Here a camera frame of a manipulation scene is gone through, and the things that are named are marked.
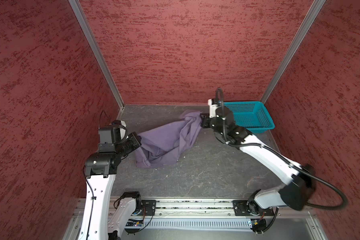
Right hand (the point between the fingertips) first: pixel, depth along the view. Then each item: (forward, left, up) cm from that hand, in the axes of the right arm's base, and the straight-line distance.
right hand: (197, 118), depth 77 cm
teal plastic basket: (+25, -47, -27) cm, 59 cm away
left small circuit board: (-42, +34, -30) cm, 62 cm away
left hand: (-13, +27, 0) cm, 30 cm away
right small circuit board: (-45, -28, -29) cm, 60 cm away
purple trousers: (-10, +19, -10) cm, 24 cm away
